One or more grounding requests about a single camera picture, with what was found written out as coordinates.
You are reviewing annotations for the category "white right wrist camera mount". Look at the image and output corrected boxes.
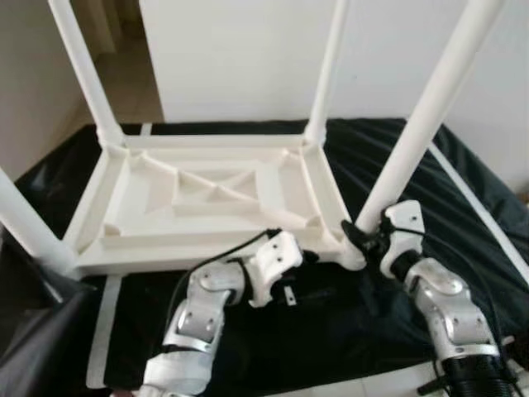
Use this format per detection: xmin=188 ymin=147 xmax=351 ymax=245
xmin=379 ymin=201 xmax=427 ymax=279

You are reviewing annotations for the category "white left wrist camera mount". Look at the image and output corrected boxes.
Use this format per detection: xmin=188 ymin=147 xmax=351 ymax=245
xmin=245 ymin=230 xmax=305 ymax=309

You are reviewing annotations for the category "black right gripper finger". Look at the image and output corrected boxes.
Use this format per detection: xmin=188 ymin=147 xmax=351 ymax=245
xmin=340 ymin=218 xmax=374 ymax=251

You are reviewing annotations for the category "dark metal bar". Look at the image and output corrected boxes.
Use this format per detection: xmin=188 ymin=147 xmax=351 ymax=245
xmin=416 ymin=375 xmax=454 ymax=395

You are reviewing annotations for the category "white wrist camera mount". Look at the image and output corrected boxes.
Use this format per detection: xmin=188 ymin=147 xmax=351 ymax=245
xmin=379 ymin=201 xmax=427 ymax=279
xmin=245 ymin=230 xmax=305 ymax=309

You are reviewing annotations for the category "white plastic table top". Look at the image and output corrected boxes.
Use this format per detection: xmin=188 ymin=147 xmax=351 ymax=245
xmin=64 ymin=132 xmax=369 ymax=279

